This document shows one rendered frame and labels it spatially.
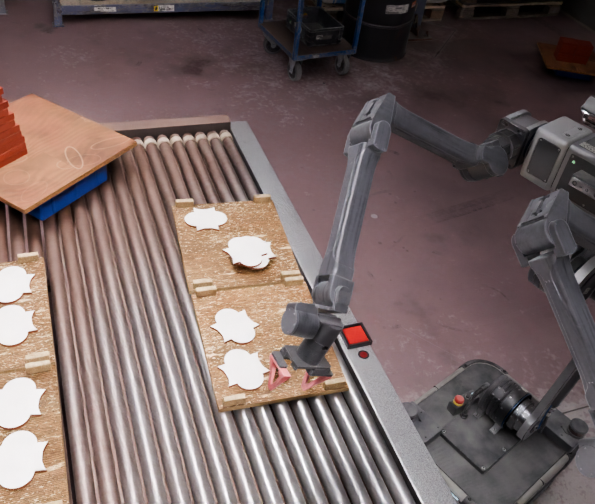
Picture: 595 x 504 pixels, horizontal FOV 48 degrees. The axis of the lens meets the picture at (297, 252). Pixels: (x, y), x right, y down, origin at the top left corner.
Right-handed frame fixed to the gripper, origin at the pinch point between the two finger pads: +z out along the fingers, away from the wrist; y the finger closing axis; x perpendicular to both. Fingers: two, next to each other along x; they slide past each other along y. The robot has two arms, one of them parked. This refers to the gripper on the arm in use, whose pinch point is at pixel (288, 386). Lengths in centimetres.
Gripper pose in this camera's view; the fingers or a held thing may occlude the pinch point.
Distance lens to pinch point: 151.4
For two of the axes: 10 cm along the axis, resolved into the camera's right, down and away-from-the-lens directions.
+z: -4.8, 7.8, 4.0
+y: 7.6, 1.4, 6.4
